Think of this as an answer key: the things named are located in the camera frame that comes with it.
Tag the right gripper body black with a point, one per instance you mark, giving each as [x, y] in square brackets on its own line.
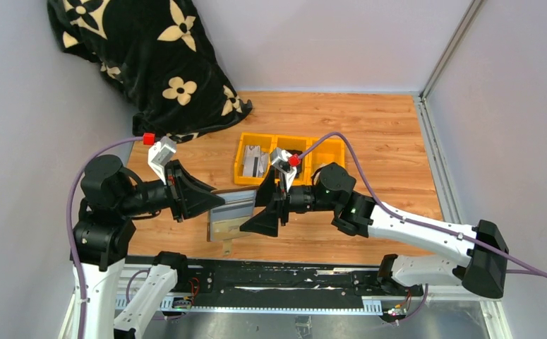
[284, 202]

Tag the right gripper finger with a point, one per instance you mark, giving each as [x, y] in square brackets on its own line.
[266, 222]
[266, 193]

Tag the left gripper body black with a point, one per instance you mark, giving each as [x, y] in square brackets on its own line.
[172, 190]

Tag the brown leather card holder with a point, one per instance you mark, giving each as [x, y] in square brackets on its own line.
[224, 221]

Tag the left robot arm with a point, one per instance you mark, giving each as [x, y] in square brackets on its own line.
[114, 197]

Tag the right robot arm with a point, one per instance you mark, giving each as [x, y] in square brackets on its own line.
[460, 255]

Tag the silver cards pile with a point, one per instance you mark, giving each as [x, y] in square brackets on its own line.
[255, 161]

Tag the yellow bin left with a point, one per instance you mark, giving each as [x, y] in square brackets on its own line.
[265, 141]

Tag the yellow bin right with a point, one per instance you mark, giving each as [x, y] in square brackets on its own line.
[330, 150]

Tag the black floral blanket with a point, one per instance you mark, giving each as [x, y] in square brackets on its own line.
[158, 56]

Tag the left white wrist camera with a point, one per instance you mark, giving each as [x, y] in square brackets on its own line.
[160, 154]

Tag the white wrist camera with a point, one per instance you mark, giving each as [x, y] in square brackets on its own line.
[160, 154]
[286, 164]

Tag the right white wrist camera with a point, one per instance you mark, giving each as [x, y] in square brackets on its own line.
[286, 164]

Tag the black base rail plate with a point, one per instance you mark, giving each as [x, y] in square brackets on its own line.
[284, 285]

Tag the aluminium frame post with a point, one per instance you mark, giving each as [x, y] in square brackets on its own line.
[461, 30]

